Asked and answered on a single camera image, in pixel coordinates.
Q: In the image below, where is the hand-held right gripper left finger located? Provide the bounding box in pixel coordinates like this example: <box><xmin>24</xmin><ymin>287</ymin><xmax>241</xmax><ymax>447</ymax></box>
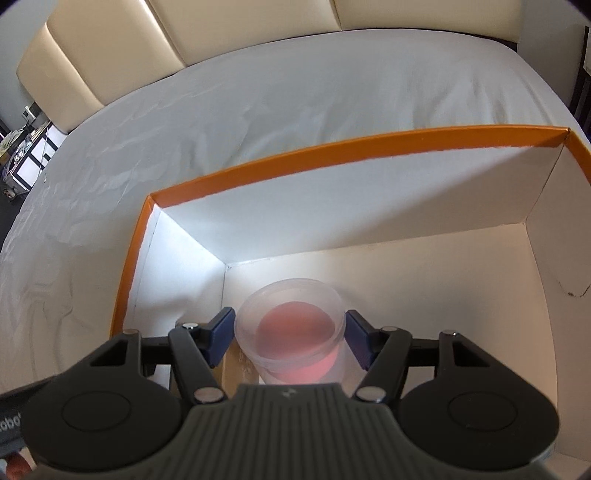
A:
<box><xmin>90</xmin><ymin>307</ymin><xmax>237</xmax><ymax>403</ymax></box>

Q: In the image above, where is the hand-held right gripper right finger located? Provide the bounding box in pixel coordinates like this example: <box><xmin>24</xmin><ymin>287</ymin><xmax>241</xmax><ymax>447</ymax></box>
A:
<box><xmin>347</xmin><ymin>310</ymin><xmax>491</xmax><ymax>403</ymax></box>

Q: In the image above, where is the clear container with pink sponge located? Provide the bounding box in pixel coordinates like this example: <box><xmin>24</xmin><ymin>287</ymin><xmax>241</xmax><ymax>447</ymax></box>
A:
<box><xmin>234</xmin><ymin>278</ymin><xmax>347</xmax><ymax>385</ymax></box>

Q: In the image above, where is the orange cardboard box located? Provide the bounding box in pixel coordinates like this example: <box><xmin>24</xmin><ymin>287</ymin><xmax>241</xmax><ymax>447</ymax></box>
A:
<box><xmin>110</xmin><ymin>126</ymin><xmax>591</xmax><ymax>467</ymax></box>

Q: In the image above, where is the grey bed sheet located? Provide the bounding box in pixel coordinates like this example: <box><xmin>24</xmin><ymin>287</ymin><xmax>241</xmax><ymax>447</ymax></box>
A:
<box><xmin>0</xmin><ymin>30</ymin><xmax>583</xmax><ymax>393</ymax></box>

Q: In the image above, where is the cluttered white bedside table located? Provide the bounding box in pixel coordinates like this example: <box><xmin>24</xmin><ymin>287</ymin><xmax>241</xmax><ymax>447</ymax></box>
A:
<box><xmin>0</xmin><ymin>121</ymin><xmax>68</xmax><ymax>199</ymax></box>

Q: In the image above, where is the cream padded headboard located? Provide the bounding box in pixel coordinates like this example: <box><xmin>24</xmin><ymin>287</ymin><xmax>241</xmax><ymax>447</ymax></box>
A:
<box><xmin>16</xmin><ymin>0</ymin><xmax>522</xmax><ymax>134</ymax></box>

